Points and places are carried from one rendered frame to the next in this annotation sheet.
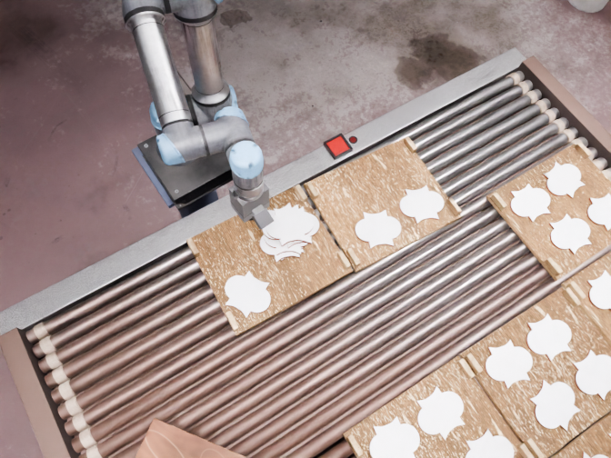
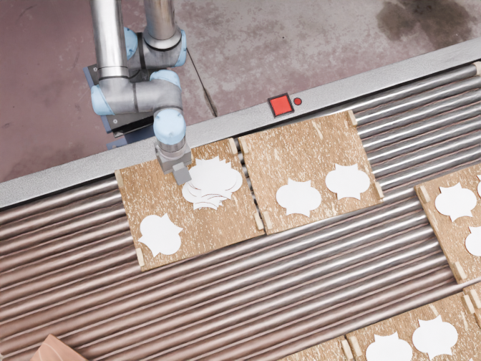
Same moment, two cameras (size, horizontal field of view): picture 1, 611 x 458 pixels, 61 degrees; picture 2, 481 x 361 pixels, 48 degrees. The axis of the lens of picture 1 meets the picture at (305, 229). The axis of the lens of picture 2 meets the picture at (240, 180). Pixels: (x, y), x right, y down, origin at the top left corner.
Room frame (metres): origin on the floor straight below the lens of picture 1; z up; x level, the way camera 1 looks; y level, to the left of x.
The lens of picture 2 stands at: (0.15, -0.10, 2.67)
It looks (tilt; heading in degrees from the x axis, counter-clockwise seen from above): 73 degrees down; 8
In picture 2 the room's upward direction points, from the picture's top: 11 degrees clockwise
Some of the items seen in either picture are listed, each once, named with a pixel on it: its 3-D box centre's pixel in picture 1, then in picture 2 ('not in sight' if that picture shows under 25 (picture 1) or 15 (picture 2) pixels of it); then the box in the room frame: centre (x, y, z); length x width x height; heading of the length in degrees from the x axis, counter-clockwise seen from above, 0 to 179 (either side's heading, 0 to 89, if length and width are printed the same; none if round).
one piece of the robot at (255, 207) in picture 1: (253, 203); (175, 160); (0.59, 0.14, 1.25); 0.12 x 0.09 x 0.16; 43
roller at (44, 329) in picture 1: (307, 189); (241, 142); (0.83, 0.01, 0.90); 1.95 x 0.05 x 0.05; 127
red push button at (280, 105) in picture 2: (337, 146); (280, 105); (1.00, -0.08, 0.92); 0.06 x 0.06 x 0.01; 37
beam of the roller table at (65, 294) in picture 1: (296, 175); (234, 126); (0.89, 0.05, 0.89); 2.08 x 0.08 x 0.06; 127
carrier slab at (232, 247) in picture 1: (268, 255); (188, 202); (0.56, 0.11, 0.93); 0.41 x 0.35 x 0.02; 126
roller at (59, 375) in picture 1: (331, 224); (255, 181); (0.71, -0.08, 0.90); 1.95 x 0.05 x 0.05; 127
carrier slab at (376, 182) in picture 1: (382, 201); (309, 170); (0.80, -0.25, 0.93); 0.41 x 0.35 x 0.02; 124
